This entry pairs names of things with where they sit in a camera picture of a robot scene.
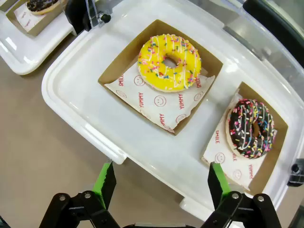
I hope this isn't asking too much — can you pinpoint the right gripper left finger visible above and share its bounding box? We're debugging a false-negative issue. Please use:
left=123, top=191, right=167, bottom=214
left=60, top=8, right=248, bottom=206
left=44, top=161, right=119, bottom=228

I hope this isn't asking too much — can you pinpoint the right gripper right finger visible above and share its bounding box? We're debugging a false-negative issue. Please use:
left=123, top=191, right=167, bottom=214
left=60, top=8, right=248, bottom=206
left=201, top=162, right=282, bottom=228

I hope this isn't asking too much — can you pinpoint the white printed paper liner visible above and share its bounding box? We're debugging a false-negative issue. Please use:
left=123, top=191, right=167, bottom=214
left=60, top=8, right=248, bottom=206
left=201, top=89, right=266, bottom=190
left=13, top=3, right=56, bottom=34
left=104, top=60, right=216, bottom=133

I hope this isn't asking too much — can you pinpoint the chocolate rainbow sprinkled donut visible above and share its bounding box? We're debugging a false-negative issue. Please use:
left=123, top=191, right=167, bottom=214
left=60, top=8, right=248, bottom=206
left=225, top=98, right=278, bottom=160

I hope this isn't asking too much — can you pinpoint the dark chocolate donut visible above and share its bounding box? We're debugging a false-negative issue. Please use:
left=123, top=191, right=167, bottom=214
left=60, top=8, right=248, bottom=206
left=26, top=0, right=60, bottom=16

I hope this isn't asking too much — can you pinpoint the brown cardboard donut box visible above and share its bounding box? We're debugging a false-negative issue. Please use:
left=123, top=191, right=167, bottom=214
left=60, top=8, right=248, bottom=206
left=0, top=0, right=19, bottom=12
left=97, top=19, right=224, bottom=136

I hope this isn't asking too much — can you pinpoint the yellow sprinkled donut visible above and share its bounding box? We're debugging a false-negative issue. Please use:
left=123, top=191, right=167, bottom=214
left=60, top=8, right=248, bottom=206
left=137, top=34, right=202, bottom=93

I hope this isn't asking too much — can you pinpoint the white display tray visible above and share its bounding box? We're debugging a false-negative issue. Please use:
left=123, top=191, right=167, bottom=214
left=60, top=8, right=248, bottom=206
left=41, top=0, right=304, bottom=216
left=0, top=0, right=78, bottom=76

